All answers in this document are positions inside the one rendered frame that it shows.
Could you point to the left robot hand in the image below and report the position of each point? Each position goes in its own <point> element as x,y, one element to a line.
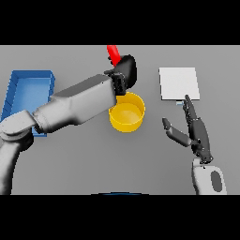
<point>126,72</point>

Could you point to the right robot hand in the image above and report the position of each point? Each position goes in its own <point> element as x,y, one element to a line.
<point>197,131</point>

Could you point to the red beaker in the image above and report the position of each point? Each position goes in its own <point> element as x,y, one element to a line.
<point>113,54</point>

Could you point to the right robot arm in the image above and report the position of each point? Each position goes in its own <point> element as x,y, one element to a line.
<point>207,179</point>

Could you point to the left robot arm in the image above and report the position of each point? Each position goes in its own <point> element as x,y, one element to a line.
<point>78,101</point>

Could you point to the yellow bowl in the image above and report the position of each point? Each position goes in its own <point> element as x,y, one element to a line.
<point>128,117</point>

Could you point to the pale square scale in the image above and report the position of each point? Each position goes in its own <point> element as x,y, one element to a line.
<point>179,83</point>

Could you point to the blue tray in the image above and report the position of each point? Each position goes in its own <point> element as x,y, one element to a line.
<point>28,93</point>

